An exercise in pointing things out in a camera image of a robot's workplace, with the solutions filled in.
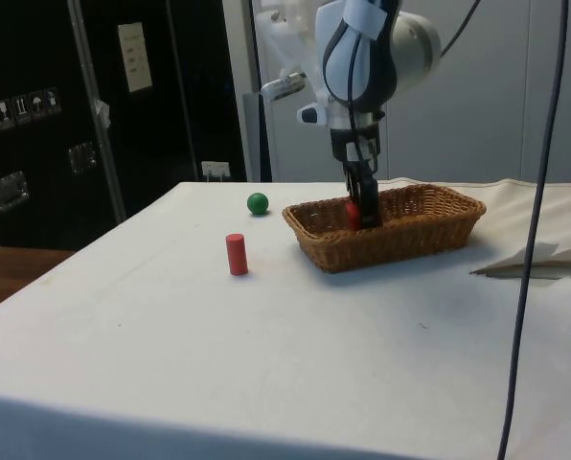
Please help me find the brown wicker basket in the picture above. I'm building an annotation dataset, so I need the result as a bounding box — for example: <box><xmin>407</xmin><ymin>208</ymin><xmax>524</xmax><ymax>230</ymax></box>
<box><xmin>281</xmin><ymin>182</ymin><xmax>488</xmax><ymax>275</ymax></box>

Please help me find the green ball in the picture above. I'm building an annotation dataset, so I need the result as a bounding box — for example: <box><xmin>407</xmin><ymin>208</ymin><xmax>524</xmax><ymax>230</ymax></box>
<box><xmin>246</xmin><ymin>192</ymin><xmax>271</xmax><ymax>218</ymax></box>

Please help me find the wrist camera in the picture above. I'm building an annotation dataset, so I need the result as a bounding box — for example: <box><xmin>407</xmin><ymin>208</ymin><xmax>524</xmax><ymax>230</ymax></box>
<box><xmin>296</xmin><ymin>98</ymin><xmax>335</xmax><ymax>128</ymax></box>

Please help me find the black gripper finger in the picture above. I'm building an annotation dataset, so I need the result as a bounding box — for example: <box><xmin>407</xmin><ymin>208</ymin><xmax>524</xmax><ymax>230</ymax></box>
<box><xmin>343</xmin><ymin>161</ymin><xmax>362</xmax><ymax>206</ymax></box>
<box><xmin>354</xmin><ymin>161</ymin><xmax>383</xmax><ymax>231</ymax></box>

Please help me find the pale locker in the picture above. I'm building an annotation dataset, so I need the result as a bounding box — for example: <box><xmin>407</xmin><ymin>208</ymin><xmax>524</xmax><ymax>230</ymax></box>
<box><xmin>221</xmin><ymin>0</ymin><xmax>571</xmax><ymax>187</ymax></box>

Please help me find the red block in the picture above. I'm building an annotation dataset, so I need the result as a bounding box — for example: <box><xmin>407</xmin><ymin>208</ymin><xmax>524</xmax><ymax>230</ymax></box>
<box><xmin>345</xmin><ymin>200</ymin><xmax>364</xmax><ymax>232</ymax></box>

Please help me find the red cylinder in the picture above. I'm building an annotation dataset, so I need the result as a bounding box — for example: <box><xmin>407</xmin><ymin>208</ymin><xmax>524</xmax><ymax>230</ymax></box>
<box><xmin>224</xmin><ymin>232</ymin><xmax>250</xmax><ymax>277</ymax></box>

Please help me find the black cabinet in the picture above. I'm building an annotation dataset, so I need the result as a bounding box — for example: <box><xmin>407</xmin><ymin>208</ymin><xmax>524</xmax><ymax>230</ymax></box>
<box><xmin>0</xmin><ymin>0</ymin><xmax>249</xmax><ymax>251</ymax></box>

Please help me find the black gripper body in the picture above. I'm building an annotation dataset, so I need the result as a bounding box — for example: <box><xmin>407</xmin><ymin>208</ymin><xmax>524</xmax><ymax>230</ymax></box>
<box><xmin>330</xmin><ymin>125</ymin><xmax>383</xmax><ymax>168</ymax></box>

